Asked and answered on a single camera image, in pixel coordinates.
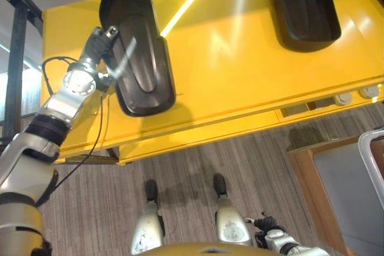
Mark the grey plastic box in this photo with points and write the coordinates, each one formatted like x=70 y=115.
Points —
x=367 y=160

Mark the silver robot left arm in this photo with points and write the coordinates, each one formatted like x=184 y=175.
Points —
x=27 y=175

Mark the black sole-shaped part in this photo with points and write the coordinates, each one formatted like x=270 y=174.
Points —
x=303 y=13
x=141 y=58

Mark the silver robot left leg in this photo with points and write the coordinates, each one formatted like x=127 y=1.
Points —
x=147 y=229

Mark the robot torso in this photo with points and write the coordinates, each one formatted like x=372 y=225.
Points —
x=207 y=249

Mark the black metal frame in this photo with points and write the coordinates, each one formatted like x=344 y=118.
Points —
x=16 y=58

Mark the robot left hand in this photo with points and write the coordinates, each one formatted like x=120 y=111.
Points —
x=96 y=46

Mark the silver robot leg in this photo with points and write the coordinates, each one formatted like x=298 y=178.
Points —
x=231 y=226
x=147 y=229

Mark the yellow metal shelf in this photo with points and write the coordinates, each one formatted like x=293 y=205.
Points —
x=234 y=73

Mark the round white shelf knob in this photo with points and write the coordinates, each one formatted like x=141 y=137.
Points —
x=369 y=92
x=343 y=99

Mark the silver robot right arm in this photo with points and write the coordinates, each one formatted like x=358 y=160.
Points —
x=288 y=244

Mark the silver robot right leg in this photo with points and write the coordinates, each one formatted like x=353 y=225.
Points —
x=231 y=226

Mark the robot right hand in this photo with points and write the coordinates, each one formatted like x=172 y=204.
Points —
x=267 y=223

